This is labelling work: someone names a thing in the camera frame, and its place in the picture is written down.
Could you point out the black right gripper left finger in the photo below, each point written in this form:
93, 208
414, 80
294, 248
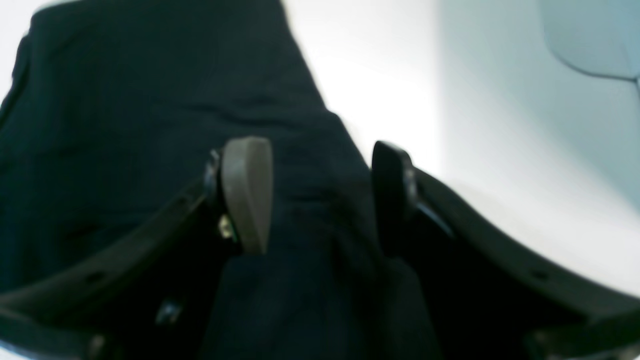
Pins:
148, 295

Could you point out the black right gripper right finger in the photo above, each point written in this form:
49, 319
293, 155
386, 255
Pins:
489, 297

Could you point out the black T-shirt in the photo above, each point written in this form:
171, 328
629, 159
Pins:
114, 107

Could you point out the white box at table corner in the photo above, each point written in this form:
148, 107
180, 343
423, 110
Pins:
600, 38

